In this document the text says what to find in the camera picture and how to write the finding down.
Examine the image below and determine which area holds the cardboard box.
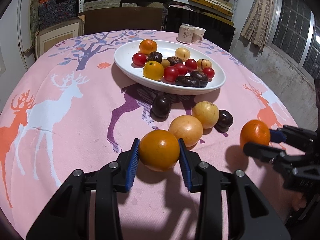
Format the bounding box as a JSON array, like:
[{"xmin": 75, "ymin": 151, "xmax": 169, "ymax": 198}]
[{"xmin": 35, "ymin": 15, "xmax": 85, "ymax": 59}]

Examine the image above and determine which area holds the large dark purple fruit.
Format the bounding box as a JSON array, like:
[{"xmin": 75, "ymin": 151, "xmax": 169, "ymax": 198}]
[{"xmin": 175, "ymin": 76, "xmax": 208, "ymax": 88}]

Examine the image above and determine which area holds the window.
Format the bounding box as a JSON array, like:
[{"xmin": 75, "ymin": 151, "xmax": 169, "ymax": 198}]
[{"xmin": 268, "ymin": 0, "xmax": 319, "ymax": 80}]

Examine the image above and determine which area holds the white oval plate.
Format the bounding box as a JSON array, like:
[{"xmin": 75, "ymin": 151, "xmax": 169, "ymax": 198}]
[{"xmin": 114, "ymin": 40, "xmax": 226, "ymax": 95}]

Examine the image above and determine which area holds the large orange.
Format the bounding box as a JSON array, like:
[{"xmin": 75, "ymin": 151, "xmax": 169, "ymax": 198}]
[{"xmin": 240, "ymin": 120, "xmax": 271, "ymax": 148}]

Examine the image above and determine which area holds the pale yellow striped fruit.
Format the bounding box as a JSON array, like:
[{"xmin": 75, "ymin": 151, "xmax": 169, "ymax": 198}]
[{"xmin": 197, "ymin": 59, "xmax": 212, "ymax": 72}]

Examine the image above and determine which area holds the pink deer tablecloth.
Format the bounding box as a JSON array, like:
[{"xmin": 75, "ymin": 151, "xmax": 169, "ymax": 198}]
[{"xmin": 1, "ymin": 30, "xmax": 295, "ymax": 237}]

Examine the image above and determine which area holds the right hand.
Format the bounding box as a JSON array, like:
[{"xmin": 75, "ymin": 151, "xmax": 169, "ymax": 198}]
[{"xmin": 292, "ymin": 192, "xmax": 306, "ymax": 211}]

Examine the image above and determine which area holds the hanging beige cloth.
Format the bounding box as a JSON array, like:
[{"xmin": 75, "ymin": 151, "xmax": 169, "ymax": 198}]
[{"xmin": 240, "ymin": 0, "xmax": 274, "ymax": 51}]

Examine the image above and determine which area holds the hidden yellow orange fruit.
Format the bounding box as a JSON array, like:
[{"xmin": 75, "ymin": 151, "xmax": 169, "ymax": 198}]
[{"xmin": 168, "ymin": 115, "xmax": 203, "ymax": 147}]

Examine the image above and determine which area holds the red tomato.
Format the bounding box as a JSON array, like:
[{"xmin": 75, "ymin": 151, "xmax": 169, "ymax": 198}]
[
  {"xmin": 202, "ymin": 67, "xmax": 215, "ymax": 80},
  {"xmin": 174, "ymin": 63, "xmax": 188, "ymax": 76},
  {"xmin": 184, "ymin": 59, "xmax": 197, "ymax": 73},
  {"xmin": 163, "ymin": 66, "xmax": 179, "ymax": 83},
  {"xmin": 132, "ymin": 53, "xmax": 147, "ymax": 67}
]

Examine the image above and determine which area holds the patterned paper cup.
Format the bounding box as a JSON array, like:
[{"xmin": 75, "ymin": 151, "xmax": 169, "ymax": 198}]
[{"xmin": 191, "ymin": 27, "xmax": 206, "ymax": 44}]

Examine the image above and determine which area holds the patterned can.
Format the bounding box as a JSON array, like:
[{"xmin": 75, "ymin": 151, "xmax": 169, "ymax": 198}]
[{"xmin": 177, "ymin": 23, "xmax": 194, "ymax": 44}]

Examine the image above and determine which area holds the yellow apple-like fruit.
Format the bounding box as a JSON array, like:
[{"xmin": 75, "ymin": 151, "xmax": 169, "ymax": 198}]
[{"xmin": 143, "ymin": 61, "xmax": 164, "ymax": 81}]

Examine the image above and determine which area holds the small orange on plate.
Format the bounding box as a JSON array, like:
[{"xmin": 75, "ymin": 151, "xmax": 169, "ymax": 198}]
[{"xmin": 139, "ymin": 40, "xmax": 158, "ymax": 55}]

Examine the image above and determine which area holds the small brown yellow fruit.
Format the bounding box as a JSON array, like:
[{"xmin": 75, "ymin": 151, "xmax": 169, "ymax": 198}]
[{"xmin": 161, "ymin": 59, "xmax": 171, "ymax": 68}]

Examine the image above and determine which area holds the pale yellow pear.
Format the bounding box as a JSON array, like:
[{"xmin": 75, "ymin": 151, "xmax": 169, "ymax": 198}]
[{"xmin": 192, "ymin": 101, "xmax": 219, "ymax": 129}]

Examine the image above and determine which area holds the pale yellow fruit on plate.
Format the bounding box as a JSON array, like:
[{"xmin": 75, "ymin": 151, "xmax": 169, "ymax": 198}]
[{"xmin": 175, "ymin": 47, "xmax": 190, "ymax": 62}]

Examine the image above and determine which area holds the small dark plum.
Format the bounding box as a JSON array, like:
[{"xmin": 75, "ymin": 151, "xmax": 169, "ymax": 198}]
[{"xmin": 216, "ymin": 109, "xmax": 234, "ymax": 128}]

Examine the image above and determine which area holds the dark water chestnut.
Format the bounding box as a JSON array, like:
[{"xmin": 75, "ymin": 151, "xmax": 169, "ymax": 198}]
[
  {"xmin": 146, "ymin": 51, "xmax": 163, "ymax": 63},
  {"xmin": 167, "ymin": 56, "xmax": 183, "ymax": 66},
  {"xmin": 190, "ymin": 71, "xmax": 208, "ymax": 86}
]

